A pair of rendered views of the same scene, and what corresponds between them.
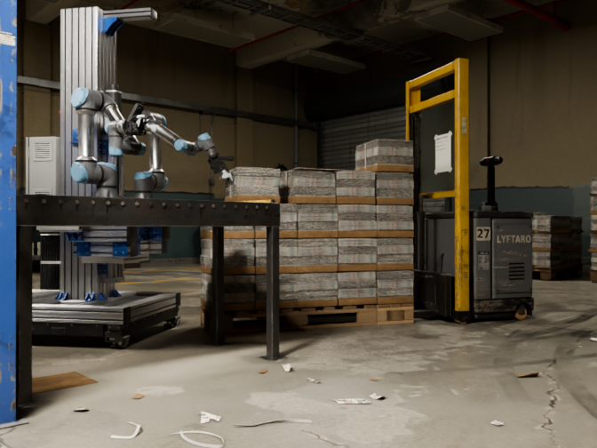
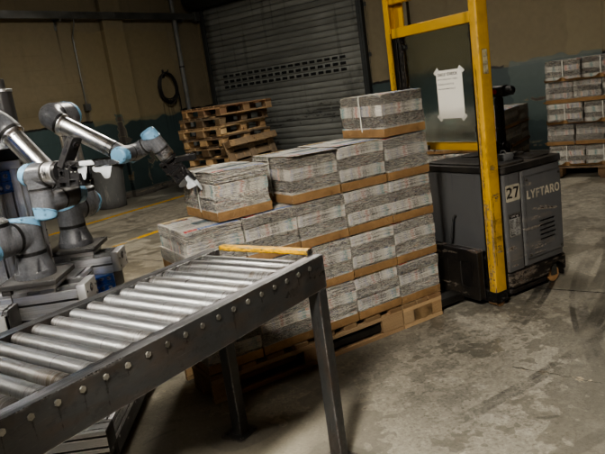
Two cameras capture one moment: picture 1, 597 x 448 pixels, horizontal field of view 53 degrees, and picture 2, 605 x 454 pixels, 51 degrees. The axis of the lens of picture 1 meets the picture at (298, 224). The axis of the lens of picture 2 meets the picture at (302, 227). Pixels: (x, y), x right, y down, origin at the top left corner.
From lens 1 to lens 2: 137 cm
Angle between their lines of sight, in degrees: 17
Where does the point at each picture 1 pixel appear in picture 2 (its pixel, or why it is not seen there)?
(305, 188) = (302, 183)
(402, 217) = (419, 190)
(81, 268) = not seen: hidden behind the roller
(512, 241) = (541, 194)
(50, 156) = not seen: outside the picture
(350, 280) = (370, 285)
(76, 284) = not seen: hidden behind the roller
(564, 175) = (497, 53)
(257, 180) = (239, 185)
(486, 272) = (519, 238)
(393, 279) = (415, 269)
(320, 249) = (330, 257)
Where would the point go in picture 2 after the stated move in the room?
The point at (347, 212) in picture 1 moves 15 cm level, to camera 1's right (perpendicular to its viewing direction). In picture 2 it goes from (356, 200) to (383, 195)
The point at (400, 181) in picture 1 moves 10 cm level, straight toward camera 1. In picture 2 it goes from (411, 145) to (416, 147)
